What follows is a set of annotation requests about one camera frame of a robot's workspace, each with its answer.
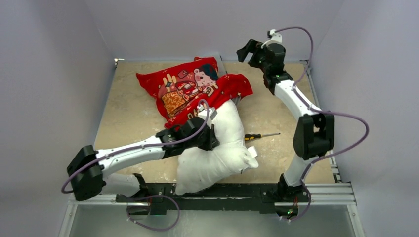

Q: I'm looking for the white pillow insert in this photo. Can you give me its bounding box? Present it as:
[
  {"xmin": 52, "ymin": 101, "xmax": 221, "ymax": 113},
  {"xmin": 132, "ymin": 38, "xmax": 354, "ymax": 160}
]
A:
[{"xmin": 175, "ymin": 100, "xmax": 259, "ymax": 195}]

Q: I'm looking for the red printed pillowcase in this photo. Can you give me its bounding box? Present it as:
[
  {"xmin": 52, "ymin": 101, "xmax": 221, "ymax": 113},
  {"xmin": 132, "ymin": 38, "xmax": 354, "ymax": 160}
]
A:
[{"xmin": 136, "ymin": 57, "xmax": 253, "ymax": 129}]

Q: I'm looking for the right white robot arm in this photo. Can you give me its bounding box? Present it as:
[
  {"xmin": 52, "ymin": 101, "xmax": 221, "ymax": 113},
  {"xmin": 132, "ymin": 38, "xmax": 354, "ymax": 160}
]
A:
[{"xmin": 237, "ymin": 39, "xmax": 335, "ymax": 201}]

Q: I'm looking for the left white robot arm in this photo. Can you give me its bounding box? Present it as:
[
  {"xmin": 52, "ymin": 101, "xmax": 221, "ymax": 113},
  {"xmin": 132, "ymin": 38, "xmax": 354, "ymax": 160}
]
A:
[{"xmin": 61, "ymin": 117, "xmax": 220, "ymax": 201}]

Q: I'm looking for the yellow black screwdriver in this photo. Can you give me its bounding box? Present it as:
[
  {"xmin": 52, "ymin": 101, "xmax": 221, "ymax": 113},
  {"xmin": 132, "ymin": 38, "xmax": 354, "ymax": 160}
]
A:
[{"xmin": 244, "ymin": 132, "xmax": 281, "ymax": 142}]

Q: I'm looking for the clear plastic organizer box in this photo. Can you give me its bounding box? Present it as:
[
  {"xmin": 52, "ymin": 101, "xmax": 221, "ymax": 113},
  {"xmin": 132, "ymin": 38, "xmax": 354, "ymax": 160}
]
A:
[{"xmin": 214, "ymin": 55, "xmax": 227, "ymax": 77}]

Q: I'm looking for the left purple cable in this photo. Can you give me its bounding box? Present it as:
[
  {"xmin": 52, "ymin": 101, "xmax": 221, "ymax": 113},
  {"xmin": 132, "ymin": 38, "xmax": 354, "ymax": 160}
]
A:
[{"xmin": 60, "ymin": 98, "xmax": 211, "ymax": 194}]

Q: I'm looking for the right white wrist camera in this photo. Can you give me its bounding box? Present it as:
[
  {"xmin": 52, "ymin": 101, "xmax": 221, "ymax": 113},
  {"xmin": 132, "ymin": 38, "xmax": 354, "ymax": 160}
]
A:
[{"xmin": 260, "ymin": 29, "xmax": 283, "ymax": 49}]

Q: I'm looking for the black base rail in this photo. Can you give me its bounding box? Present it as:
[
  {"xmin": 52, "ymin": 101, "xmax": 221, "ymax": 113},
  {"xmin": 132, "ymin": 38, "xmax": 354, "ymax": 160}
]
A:
[{"xmin": 116, "ymin": 177, "xmax": 311, "ymax": 219}]

